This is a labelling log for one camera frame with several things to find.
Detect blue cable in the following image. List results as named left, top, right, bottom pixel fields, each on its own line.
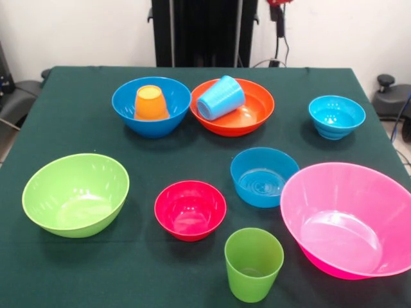
left=389, top=91, right=411, bottom=142

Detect blue cup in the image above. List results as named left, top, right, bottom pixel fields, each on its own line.
left=196, top=74, right=247, bottom=122

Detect black pedestal foot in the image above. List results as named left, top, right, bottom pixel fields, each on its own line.
left=0, top=68, right=52, bottom=126
left=371, top=74, right=411, bottom=118

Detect blue flat-bottomed bowl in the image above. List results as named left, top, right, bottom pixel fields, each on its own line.
left=230, top=147, right=301, bottom=209

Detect small light blue ribbed bowl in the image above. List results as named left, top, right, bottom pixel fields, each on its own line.
left=308, top=95, right=367, bottom=141

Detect dark green tablecloth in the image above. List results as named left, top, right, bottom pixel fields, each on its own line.
left=0, top=65, right=411, bottom=308

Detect large blue bowl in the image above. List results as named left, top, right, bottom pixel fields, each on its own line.
left=111, top=76, right=193, bottom=139

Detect large pink bowl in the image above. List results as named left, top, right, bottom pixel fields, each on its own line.
left=279, top=162, right=411, bottom=280

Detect black hanging cable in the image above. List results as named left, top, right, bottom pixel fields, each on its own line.
left=252, top=31, right=290, bottom=68

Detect orange-red bowl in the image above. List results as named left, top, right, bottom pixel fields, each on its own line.
left=189, top=78, right=275, bottom=138

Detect green bowl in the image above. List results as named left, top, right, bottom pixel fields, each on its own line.
left=21, top=153, right=130, bottom=239

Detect black equipment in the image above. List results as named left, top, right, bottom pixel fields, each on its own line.
left=0, top=41, right=14, bottom=94

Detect small pink-red bowl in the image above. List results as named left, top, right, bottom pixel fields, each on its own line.
left=153, top=180, right=227, bottom=243

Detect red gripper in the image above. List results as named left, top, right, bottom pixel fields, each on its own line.
left=265, top=0, right=293, bottom=39

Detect orange cup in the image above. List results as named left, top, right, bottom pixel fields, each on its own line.
left=133, top=84, right=171, bottom=121

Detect green cup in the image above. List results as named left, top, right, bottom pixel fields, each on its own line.
left=223, top=227, right=285, bottom=304

